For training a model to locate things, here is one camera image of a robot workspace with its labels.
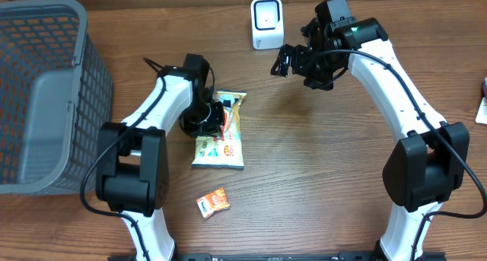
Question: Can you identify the yellow snack bag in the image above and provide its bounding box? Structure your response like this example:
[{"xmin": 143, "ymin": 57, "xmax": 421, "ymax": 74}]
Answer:
[{"xmin": 192, "ymin": 90, "xmax": 247, "ymax": 169}]

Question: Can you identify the small orange snack packet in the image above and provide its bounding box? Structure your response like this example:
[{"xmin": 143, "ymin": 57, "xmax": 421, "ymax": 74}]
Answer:
[{"xmin": 196, "ymin": 187, "xmax": 231, "ymax": 219}]

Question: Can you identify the red purple Carefree pad pack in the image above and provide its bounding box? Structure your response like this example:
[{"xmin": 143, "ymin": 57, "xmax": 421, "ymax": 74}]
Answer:
[{"xmin": 482, "ymin": 77, "xmax": 487, "ymax": 97}]

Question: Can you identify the white tube with gold cap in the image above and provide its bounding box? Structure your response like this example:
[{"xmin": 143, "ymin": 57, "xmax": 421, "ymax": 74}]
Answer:
[{"xmin": 475, "ymin": 97, "xmax": 487, "ymax": 125}]

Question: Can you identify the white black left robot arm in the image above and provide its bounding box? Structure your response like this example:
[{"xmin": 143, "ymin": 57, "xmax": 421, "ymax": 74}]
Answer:
[{"xmin": 79, "ymin": 54, "xmax": 224, "ymax": 260}]

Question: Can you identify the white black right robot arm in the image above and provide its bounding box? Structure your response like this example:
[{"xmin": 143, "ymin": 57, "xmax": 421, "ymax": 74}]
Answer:
[{"xmin": 271, "ymin": 0, "xmax": 473, "ymax": 260}]

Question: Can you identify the grey plastic mesh basket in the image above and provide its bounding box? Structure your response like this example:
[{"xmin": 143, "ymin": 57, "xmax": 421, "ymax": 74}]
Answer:
[{"xmin": 1, "ymin": 0, "xmax": 113, "ymax": 195}]

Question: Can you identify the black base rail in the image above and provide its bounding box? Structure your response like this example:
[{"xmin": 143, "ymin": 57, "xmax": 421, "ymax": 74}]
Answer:
[{"xmin": 173, "ymin": 251, "xmax": 378, "ymax": 261}]

